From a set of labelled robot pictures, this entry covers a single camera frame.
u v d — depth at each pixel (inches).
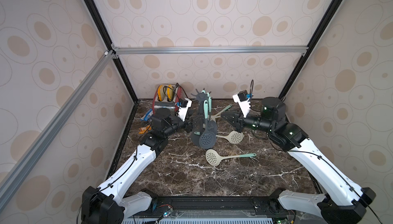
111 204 14.7
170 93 38.3
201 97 26.5
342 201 15.1
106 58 33.1
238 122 20.9
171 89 39.3
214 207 29.5
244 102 20.5
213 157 35.0
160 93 38.9
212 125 35.0
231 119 23.4
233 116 22.2
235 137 38.2
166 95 38.2
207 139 32.8
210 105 27.2
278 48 33.9
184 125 25.0
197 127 37.7
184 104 23.6
